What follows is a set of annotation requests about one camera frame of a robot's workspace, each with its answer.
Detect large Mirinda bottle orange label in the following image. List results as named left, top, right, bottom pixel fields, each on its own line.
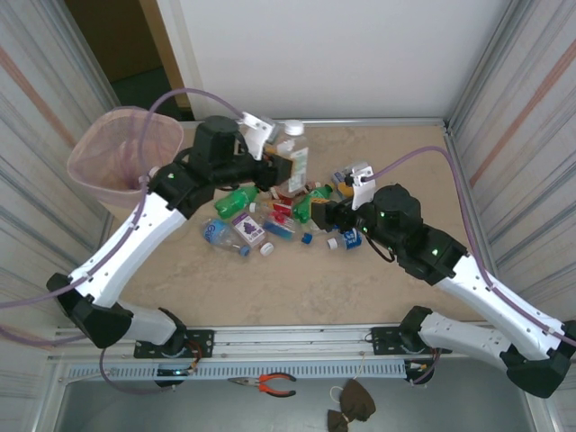
left=268, top=120, right=311, bottom=195

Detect green Sprite bottle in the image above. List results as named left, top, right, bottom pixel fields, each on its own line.
left=292, top=185, right=335, bottom=225
left=213, top=184, right=262, bottom=216

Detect copper Nescafe bottle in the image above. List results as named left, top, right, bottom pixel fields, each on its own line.
left=269, top=179, right=323, bottom=202

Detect small crushed clear bottle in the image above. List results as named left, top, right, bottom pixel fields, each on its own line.
left=331, top=164, right=361, bottom=199

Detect Pepsi bottle white cap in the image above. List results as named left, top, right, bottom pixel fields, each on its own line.
left=327, top=227, right=365, bottom=252

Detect red label tea bottle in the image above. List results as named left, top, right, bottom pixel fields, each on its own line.
left=249, top=200, right=293, bottom=221

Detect clear bottle red blue label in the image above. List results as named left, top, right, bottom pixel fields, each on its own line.
left=262, top=211, right=314, bottom=247

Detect grape juice bottle purple label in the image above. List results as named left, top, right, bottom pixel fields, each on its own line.
left=231, top=213, right=275, bottom=257

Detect clear water bottle blue label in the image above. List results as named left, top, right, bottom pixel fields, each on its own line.
left=200, top=218, right=252, bottom=258

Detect aluminium table edge strip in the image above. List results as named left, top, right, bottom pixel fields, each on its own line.
left=193, top=117, right=446, bottom=130

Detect pink mesh basket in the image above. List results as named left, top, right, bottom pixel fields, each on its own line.
left=67, top=106, right=185, bottom=211

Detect brown cloth pouch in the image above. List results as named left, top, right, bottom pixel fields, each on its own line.
left=326, top=378, right=377, bottom=432

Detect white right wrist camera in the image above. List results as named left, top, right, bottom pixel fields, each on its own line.
left=349, top=162, right=375, bottom=212

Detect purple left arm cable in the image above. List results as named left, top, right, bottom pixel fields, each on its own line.
left=0, top=88, right=247, bottom=397

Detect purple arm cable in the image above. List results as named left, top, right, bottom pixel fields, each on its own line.
left=364, top=146, right=576, bottom=386
left=0, top=88, right=247, bottom=397

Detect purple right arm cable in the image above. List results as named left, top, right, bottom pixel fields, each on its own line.
left=364, top=146, right=576, bottom=386

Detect wooden door frame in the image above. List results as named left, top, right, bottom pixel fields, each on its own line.
left=139, top=0, right=191, bottom=121

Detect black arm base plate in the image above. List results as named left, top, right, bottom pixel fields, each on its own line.
left=133, top=329, right=215, bottom=360
left=371, top=326, right=451, bottom=359

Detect aluminium mounting rail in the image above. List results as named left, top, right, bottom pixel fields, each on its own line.
left=53, top=323, right=539, bottom=361

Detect grey slotted cable duct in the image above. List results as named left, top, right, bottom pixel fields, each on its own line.
left=67, top=362, right=406, bottom=382

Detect orange handled pliers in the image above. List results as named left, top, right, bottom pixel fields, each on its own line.
left=227, top=372, right=298, bottom=398

